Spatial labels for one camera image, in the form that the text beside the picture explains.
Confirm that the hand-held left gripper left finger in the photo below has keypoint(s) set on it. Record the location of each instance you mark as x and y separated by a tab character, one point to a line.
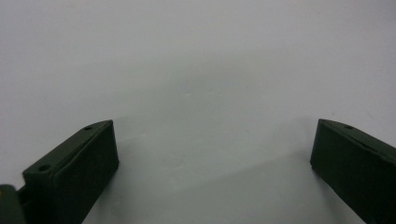
77	174

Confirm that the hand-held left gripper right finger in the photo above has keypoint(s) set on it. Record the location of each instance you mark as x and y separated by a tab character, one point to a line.
355	168

